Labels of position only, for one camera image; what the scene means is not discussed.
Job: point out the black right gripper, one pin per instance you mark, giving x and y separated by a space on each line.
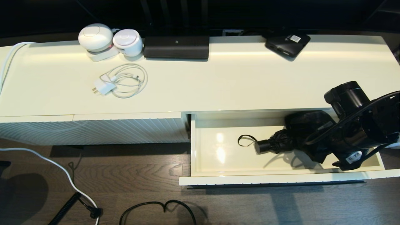
353 153

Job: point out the black umbrella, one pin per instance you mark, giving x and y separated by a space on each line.
281 142

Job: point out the white cabinet drawer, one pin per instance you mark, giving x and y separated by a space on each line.
218 150

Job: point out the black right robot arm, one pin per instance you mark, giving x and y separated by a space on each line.
353 100

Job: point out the white ribbed tv cabinet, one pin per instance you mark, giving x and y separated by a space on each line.
203 89

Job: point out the black set-top box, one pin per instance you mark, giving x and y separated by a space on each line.
286 46

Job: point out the black rectangular speaker bar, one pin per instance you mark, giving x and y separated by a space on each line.
176 47

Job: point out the small white round device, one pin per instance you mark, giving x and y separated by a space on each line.
127 43

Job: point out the white charger plug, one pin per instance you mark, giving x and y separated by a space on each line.
102 87

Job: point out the white flat box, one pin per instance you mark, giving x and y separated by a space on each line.
102 56

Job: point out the large white round device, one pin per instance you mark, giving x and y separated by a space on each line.
94 37

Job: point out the white wall socket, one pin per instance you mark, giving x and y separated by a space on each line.
232 32

